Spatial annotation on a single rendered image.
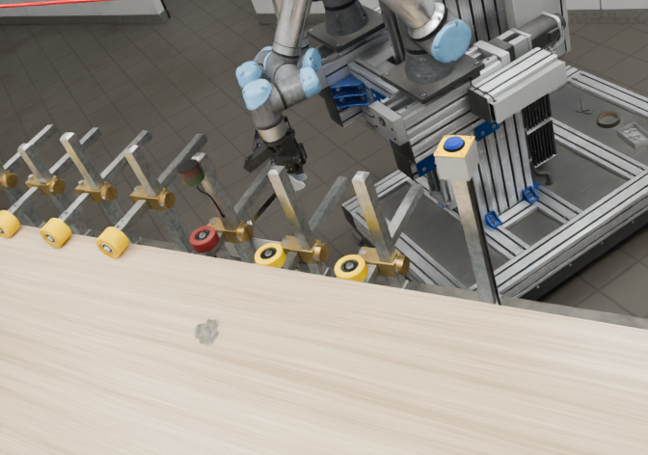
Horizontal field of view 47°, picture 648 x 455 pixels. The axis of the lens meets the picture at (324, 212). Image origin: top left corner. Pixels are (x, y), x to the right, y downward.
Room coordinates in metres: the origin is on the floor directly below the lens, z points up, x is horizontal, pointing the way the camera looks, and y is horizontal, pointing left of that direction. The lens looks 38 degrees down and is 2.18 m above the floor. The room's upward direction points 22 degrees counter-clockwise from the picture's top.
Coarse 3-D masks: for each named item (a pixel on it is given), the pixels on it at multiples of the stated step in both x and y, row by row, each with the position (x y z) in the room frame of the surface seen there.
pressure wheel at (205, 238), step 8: (200, 232) 1.76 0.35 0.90; (208, 232) 1.74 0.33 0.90; (216, 232) 1.74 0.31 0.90; (192, 240) 1.73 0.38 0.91; (200, 240) 1.72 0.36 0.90; (208, 240) 1.70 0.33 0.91; (216, 240) 1.72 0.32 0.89; (200, 248) 1.70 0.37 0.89; (208, 248) 1.70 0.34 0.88; (216, 256) 1.74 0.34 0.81
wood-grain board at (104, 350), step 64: (0, 256) 2.04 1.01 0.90; (64, 256) 1.90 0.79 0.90; (128, 256) 1.78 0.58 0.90; (192, 256) 1.67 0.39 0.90; (0, 320) 1.72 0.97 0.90; (64, 320) 1.61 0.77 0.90; (128, 320) 1.51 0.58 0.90; (192, 320) 1.42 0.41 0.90; (256, 320) 1.33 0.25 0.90; (320, 320) 1.25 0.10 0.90; (384, 320) 1.18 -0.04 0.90; (448, 320) 1.11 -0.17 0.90; (512, 320) 1.04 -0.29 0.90; (576, 320) 0.98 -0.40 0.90; (0, 384) 1.47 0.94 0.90; (64, 384) 1.38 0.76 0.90; (128, 384) 1.29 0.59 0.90; (192, 384) 1.22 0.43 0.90; (256, 384) 1.14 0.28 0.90; (320, 384) 1.08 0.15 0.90; (384, 384) 1.01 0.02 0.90; (448, 384) 0.95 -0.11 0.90; (512, 384) 0.90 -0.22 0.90; (576, 384) 0.84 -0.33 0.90; (640, 384) 0.79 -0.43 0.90; (0, 448) 1.25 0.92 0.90; (64, 448) 1.18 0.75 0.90; (128, 448) 1.11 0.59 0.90; (192, 448) 1.04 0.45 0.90; (256, 448) 0.98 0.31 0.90; (320, 448) 0.92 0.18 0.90; (384, 448) 0.87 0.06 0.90; (448, 448) 0.81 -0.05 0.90; (512, 448) 0.77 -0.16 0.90; (576, 448) 0.72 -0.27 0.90; (640, 448) 0.68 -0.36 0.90
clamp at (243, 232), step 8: (208, 224) 1.83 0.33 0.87; (216, 224) 1.81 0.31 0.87; (240, 224) 1.77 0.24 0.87; (224, 232) 1.77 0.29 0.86; (232, 232) 1.75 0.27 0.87; (240, 232) 1.74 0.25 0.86; (248, 232) 1.75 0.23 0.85; (232, 240) 1.76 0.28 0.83; (240, 240) 1.73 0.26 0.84; (248, 240) 1.74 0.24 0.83
